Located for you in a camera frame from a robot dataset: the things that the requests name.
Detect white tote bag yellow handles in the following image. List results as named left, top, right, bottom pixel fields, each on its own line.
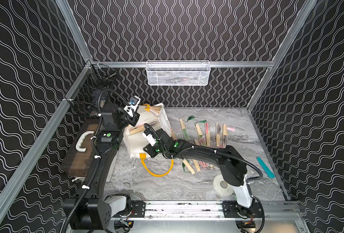
left=122, top=103, right=174, bottom=177

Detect grey paper folding fan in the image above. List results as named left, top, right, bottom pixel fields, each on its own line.
left=215, top=122, right=222, bottom=147

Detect teal folding fan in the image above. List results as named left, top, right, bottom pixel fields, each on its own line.
left=256, top=157, right=275, bottom=179

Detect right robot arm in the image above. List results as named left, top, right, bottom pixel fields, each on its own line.
left=142, top=129, right=263, bottom=217

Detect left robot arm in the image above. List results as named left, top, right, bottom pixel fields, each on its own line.
left=60, top=89, right=141, bottom=233

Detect white tape roll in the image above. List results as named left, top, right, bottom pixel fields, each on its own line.
left=213, top=174, right=234, bottom=196

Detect brown lidded storage box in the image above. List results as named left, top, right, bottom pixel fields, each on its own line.
left=60, top=119, right=99, bottom=177

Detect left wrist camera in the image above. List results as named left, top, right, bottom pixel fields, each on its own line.
left=124, top=96, right=141, bottom=117

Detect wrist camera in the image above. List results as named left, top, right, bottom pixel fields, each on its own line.
left=124, top=96, right=141, bottom=117
left=142, top=128, right=158, bottom=147

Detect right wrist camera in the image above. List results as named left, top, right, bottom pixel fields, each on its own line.
left=142, top=128, right=158, bottom=147

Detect black wire wall basket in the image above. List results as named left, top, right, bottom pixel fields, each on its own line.
left=68, top=61, right=118, bottom=118

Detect white wire wall basket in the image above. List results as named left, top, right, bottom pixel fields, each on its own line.
left=145, top=60, right=211, bottom=86

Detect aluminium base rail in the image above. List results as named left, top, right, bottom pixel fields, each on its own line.
left=67, top=198, right=309, bottom=233

